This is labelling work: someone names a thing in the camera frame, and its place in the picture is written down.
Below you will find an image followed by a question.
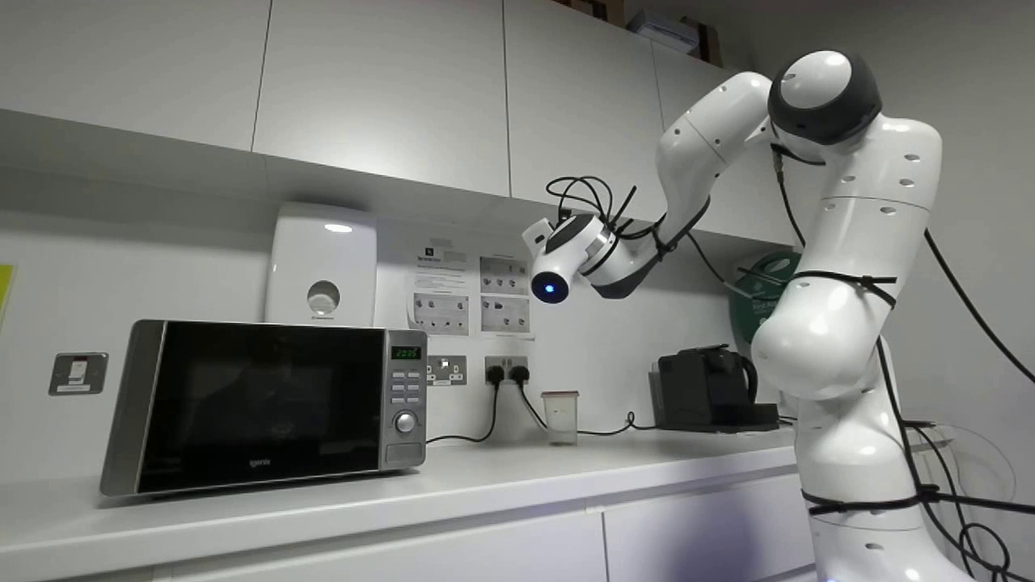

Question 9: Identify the silver double wall socket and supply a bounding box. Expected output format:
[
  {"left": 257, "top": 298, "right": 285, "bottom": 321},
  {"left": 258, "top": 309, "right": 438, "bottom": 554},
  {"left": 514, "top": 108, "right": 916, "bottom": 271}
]
[{"left": 483, "top": 354, "right": 534, "bottom": 389}]

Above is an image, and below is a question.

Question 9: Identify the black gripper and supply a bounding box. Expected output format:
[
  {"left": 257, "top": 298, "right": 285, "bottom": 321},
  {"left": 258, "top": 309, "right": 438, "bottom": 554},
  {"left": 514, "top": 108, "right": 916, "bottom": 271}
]
[{"left": 554, "top": 198, "right": 610, "bottom": 242}]

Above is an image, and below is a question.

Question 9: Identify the silver wall switch plate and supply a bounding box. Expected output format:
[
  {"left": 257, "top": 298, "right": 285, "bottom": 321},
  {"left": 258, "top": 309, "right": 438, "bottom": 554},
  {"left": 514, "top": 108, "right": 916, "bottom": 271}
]
[
  {"left": 426, "top": 354, "right": 470, "bottom": 389},
  {"left": 45, "top": 349, "right": 110, "bottom": 397}
]

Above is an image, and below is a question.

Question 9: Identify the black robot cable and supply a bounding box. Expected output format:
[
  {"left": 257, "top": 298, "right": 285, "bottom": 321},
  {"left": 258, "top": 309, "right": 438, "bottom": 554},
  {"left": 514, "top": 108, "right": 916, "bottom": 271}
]
[{"left": 770, "top": 143, "right": 1035, "bottom": 582}]

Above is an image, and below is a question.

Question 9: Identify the black microwave power cable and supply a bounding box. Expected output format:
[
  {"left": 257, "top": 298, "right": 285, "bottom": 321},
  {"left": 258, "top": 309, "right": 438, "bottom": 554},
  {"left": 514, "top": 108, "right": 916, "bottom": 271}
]
[{"left": 424, "top": 364, "right": 507, "bottom": 450}]

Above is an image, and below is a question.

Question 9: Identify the translucent plastic cup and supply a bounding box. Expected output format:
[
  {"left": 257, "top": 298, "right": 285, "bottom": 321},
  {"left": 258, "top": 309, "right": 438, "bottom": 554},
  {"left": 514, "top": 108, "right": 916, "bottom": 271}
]
[{"left": 541, "top": 389, "right": 583, "bottom": 447}]

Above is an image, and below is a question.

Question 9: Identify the black coffee machine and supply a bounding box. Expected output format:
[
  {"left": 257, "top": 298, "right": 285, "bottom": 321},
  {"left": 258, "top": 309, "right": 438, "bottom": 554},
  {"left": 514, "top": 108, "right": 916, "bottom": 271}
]
[{"left": 649, "top": 344, "right": 783, "bottom": 434}]

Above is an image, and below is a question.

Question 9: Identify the paper socket notice sign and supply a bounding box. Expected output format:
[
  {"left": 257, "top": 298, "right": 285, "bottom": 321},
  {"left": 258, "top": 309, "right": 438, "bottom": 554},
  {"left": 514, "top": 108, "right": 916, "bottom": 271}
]
[
  {"left": 480, "top": 256, "right": 534, "bottom": 338},
  {"left": 411, "top": 240, "right": 476, "bottom": 338}
]

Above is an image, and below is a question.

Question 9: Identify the black coffee machine cable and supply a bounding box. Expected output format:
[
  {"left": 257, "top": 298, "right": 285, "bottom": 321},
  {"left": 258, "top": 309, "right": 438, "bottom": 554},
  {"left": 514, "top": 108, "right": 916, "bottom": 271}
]
[{"left": 507, "top": 364, "right": 662, "bottom": 441}]

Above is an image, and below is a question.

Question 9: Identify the white wall water heater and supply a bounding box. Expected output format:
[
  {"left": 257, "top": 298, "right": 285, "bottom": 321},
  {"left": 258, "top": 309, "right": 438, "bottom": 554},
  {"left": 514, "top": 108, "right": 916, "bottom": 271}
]
[{"left": 261, "top": 203, "right": 383, "bottom": 328}]

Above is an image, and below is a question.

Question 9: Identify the cardboard box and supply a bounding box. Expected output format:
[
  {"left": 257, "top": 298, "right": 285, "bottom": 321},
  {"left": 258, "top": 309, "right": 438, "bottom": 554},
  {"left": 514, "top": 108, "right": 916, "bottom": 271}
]
[{"left": 625, "top": 8, "right": 725, "bottom": 66}]

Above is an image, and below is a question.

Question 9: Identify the white base cabinet unit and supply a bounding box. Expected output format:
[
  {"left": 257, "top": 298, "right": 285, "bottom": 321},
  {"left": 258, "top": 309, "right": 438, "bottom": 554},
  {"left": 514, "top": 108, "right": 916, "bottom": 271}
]
[{"left": 107, "top": 447, "right": 823, "bottom": 582}]

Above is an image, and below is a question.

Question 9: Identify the silver microwave oven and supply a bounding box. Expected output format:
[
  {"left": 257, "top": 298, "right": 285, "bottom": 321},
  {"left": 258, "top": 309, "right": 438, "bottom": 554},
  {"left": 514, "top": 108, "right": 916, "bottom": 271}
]
[{"left": 97, "top": 316, "right": 430, "bottom": 502}]

